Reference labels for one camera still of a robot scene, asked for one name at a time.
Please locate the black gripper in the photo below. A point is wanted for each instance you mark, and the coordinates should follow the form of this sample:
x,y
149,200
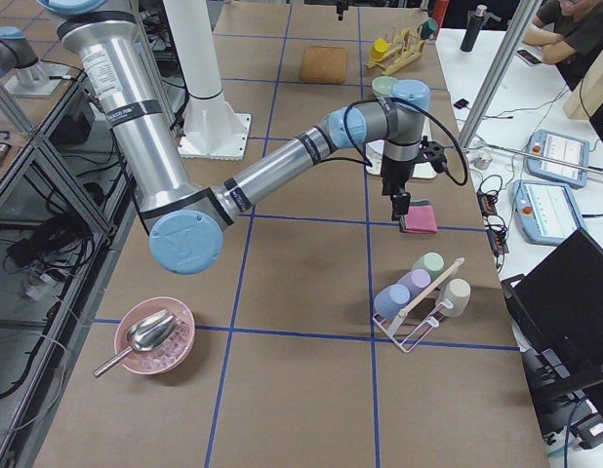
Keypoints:
x,y
340,10
397,172

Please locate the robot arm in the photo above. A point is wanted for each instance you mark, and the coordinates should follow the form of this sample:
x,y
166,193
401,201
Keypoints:
x,y
186,220

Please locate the cream bear tray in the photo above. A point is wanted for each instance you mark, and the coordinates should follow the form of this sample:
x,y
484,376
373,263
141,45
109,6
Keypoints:
x,y
374,152

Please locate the grey cloth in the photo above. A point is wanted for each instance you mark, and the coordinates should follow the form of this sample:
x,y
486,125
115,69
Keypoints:
x,y
414,203

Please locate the pink cloth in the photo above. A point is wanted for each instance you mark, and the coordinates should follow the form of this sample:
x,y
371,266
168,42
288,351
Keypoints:
x,y
420,219

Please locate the yellow cup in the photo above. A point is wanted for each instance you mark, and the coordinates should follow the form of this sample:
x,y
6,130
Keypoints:
x,y
378,50

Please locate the wooden cutting board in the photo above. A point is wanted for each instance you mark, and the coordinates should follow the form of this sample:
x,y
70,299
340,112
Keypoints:
x,y
324,65

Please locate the green plastic cup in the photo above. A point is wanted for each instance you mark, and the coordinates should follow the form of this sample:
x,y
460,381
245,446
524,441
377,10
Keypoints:
x,y
433,263

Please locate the wooden peg drying rack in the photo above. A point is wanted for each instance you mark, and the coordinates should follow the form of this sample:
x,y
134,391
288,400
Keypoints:
x,y
405,47

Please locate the purple plastic cup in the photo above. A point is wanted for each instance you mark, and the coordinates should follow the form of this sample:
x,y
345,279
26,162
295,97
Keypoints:
x,y
415,281

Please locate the green bowl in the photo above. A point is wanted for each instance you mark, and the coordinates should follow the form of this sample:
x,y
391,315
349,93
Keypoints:
x,y
382,86

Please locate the dark green cup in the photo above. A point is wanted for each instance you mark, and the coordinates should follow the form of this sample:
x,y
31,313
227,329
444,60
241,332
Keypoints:
x,y
428,29

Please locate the blue plastic cup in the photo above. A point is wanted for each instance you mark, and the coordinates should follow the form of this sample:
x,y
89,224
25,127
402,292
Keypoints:
x,y
389,301

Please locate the beige plastic cup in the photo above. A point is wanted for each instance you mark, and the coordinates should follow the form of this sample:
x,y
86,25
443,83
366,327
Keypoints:
x,y
454,297

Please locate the black water bottle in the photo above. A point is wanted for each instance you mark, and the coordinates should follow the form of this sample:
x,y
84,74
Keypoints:
x,y
474,26

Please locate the blue teach pendant near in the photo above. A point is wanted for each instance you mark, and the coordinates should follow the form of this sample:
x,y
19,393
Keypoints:
x,y
547,212

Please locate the blue teach pendant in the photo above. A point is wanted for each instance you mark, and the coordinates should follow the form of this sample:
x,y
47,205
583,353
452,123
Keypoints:
x,y
557,157
547,212

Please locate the blue teach pendant far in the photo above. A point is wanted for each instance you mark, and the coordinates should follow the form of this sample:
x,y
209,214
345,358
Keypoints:
x,y
557,157

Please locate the black monitor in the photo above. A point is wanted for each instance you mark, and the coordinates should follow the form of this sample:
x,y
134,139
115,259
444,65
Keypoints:
x,y
561,300

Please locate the person in black shirt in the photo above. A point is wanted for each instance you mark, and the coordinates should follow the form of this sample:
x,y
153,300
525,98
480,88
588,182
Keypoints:
x,y
570,35

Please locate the pink bowl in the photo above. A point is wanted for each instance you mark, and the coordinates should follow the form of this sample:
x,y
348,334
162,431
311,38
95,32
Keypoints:
x,y
164,345

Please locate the metal scoop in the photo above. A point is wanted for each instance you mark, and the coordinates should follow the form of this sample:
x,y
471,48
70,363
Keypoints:
x,y
135,339

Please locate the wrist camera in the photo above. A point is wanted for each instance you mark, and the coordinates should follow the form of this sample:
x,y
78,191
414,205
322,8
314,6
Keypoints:
x,y
433,154

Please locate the white wire cup rack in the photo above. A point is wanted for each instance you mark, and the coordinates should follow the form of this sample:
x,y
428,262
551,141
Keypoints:
x,y
408,332

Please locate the aluminium frame post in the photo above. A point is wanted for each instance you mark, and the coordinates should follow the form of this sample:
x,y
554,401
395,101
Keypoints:
x,y
521,21

